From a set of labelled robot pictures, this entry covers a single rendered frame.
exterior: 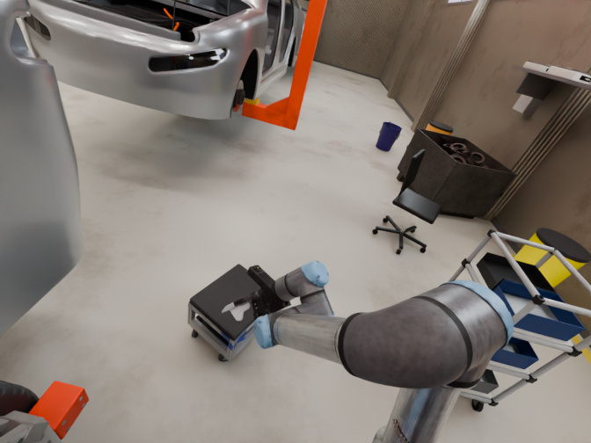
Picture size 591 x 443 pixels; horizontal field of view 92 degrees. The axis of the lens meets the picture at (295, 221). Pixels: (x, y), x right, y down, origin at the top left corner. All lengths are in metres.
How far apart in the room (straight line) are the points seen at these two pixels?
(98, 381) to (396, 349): 1.70
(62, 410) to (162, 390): 0.97
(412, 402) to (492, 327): 0.20
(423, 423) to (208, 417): 1.33
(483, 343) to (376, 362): 0.15
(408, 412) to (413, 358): 0.23
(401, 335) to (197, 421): 1.49
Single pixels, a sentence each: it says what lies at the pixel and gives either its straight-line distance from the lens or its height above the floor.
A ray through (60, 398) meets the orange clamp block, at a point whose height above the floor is 0.89.
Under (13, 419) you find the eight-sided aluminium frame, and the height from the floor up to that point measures 0.98.
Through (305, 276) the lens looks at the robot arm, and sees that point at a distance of 0.78.
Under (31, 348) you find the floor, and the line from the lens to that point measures 2.14.
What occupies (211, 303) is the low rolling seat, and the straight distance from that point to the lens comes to 1.69.
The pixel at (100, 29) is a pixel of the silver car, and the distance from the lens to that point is 2.79.
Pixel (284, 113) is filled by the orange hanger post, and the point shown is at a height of 0.68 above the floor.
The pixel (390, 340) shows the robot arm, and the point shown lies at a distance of 0.42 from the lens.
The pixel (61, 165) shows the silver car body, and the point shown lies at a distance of 1.17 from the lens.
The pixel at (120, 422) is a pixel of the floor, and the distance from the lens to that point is 1.84.
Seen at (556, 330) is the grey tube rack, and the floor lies 0.81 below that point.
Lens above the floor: 1.72
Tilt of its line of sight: 36 degrees down
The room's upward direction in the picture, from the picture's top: 17 degrees clockwise
